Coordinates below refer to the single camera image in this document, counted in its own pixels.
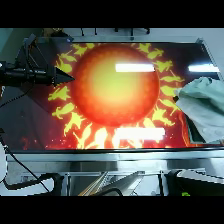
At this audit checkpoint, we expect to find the pale green garment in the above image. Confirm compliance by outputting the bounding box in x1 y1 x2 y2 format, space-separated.
173 76 224 145

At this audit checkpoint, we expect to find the silver frame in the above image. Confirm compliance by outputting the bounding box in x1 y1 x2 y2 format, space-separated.
0 147 224 197

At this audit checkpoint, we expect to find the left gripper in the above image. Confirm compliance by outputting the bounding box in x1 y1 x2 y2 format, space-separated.
31 67 57 87

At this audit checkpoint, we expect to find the black cable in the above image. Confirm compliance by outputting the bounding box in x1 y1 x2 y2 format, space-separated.
0 129 54 194

